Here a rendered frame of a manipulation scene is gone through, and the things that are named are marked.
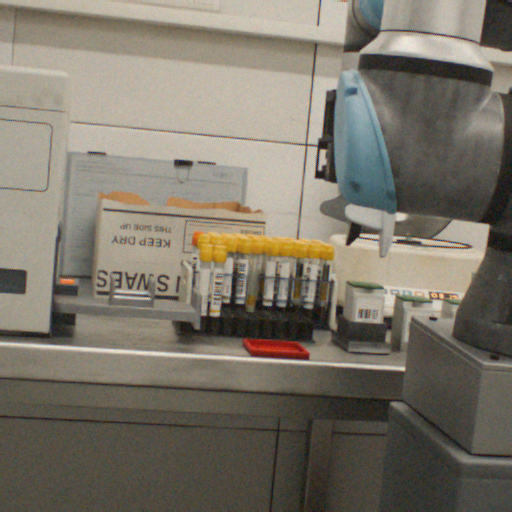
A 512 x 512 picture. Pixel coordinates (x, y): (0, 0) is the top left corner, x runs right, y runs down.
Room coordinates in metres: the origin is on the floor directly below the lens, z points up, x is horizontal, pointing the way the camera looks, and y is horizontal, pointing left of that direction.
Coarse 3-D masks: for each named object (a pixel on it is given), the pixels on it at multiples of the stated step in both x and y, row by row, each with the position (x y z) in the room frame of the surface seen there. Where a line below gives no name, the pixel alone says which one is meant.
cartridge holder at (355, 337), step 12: (348, 324) 1.26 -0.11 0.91; (360, 324) 1.26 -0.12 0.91; (372, 324) 1.27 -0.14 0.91; (384, 324) 1.27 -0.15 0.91; (336, 336) 1.30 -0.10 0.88; (348, 336) 1.26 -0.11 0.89; (360, 336) 1.26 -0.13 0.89; (372, 336) 1.27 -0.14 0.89; (384, 336) 1.27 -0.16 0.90; (348, 348) 1.24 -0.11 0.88; (360, 348) 1.24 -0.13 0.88; (372, 348) 1.25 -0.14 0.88; (384, 348) 1.25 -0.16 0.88
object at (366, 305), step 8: (352, 288) 1.28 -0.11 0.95; (360, 288) 1.27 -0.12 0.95; (368, 288) 1.28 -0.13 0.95; (344, 296) 1.31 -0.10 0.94; (352, 296) 1.27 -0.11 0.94; (360, 296) 1.27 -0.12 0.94; (368, 296) 1.27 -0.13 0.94; (376, 296) 1.27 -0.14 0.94; (384, 296) 1.27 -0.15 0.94; (344, 304) 1.31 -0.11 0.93; (352, 304) 1.27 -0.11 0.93; (360, 304) 1.27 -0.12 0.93; (368, 304) 1.27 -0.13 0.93; (376, 304) 1.27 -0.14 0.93; (344, 312) 1.30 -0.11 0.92; (352, 312) 1.27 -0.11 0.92; (360, 312) 1.27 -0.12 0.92; (368, 312) 1.27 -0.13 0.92; (376, 312) 1.27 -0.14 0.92; (352, 320) 1.26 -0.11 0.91; (360, 320) 1.27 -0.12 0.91; (368, 320) 1.27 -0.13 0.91; (376, 320) 1.27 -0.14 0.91
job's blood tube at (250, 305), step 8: (256, 256) 1.31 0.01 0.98; (256, 264) 1.31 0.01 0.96; (256, 272) 1.32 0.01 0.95; (248, 280) 1.32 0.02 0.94; (256, 280) 1.32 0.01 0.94; (248, 288) 1.32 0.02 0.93; (256, 288) 1.32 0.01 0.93; (248, 296) 1.32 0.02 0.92; (256, 296) 1.32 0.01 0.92; (248, 304) 1.32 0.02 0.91; (248, 312) 1.32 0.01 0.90
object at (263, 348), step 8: (248, 344) 1.19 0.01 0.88; (256, 344) 1.23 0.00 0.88; (264, 344) 1.23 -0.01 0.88; (272, 344) 1.23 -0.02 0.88; (280, 344) 1.23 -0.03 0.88; (288, 344) 1.23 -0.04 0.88; (296, 344) 1.23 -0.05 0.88; (256, 352) 1.16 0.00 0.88; (264, 352) 1.16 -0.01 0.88; (272, 352) 1.16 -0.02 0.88; (280, 352) 1.17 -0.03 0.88; (288, 352) 1.17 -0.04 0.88; (296, 352) 1.17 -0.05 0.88; (304, 352) 1.17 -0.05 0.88
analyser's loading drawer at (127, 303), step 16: (112, 288) 1.18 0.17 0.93; (192, 288) 1.25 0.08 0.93; (64, 304) 1.16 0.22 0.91; (80, 304) 1.17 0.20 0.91; (96, 304) 1.18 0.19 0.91; (112, 304) 1.18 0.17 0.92; (128, 304) 1.18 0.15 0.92; (144, 304) 1.18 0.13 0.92; (160, 304) 1.22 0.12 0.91; (176, 304) 1.24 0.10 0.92; (192, 304) 1.23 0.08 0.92; (176, 320) 1.19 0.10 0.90; (192, 320) 1.19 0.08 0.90
